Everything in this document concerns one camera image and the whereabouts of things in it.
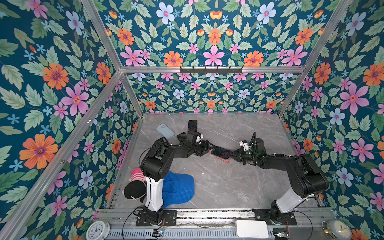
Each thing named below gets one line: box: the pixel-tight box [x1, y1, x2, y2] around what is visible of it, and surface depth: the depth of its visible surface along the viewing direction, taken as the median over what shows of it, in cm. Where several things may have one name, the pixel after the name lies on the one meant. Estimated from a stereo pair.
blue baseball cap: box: [162, 171, 195, 208], surface depth 82 cm
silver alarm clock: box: [322, 219, 352, 240], surface depth 68 cm
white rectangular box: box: [235, 219, 269, 239], surface depth 68 cm
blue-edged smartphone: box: [187, 120, 198, 133], surface depth 113 cm
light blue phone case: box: [156, 123, 175, 140], surface depth 111 cm
